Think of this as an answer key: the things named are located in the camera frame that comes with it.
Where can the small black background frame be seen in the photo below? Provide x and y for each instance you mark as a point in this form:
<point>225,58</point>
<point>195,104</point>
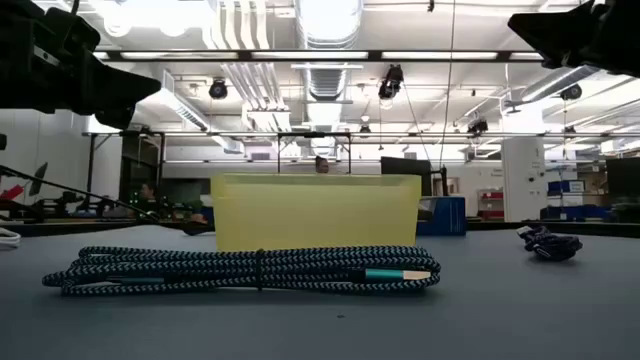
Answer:
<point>278,150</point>

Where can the yellow translucent plastic bin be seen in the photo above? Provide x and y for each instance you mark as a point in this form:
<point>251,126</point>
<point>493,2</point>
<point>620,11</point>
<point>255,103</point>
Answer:
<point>315,212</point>

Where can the black overhead camera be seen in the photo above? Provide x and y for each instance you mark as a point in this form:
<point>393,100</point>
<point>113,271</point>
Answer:
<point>392,82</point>

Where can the red black background robot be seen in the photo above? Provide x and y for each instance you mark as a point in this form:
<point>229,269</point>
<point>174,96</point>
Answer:
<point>12,192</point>

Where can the blue storage crate row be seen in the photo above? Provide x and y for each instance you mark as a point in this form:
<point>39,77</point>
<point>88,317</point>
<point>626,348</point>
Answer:
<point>575,213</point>

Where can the person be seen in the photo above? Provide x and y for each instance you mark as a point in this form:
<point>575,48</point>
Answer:
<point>322,165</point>
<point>148,192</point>

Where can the shelf with red bins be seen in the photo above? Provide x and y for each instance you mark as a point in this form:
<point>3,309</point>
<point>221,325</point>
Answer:
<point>492,195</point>

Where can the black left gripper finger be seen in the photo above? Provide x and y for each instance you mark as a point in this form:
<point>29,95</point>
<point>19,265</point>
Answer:
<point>115,90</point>
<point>117,119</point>

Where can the silver ventilation duct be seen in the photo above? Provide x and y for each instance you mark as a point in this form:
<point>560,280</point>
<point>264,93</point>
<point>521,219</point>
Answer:
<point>327,80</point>

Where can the black background robot arms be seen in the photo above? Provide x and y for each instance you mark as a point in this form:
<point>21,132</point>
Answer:
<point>65,200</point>

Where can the black computer monitor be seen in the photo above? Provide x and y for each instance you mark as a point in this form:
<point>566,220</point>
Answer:
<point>624,177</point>
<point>405,166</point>

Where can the blue cardboard box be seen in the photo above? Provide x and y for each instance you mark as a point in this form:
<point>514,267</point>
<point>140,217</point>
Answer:
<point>445,217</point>

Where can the black background gantry frame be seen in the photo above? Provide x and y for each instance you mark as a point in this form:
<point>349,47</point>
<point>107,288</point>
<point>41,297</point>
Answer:
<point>225,134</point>

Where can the blue storage bin with label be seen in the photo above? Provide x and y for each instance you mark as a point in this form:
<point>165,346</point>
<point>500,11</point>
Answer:
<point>565,186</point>

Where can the black round ceiling fixture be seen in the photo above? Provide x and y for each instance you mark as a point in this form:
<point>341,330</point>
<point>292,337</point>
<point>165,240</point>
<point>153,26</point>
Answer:
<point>218,89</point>
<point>477,126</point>
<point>571,92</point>

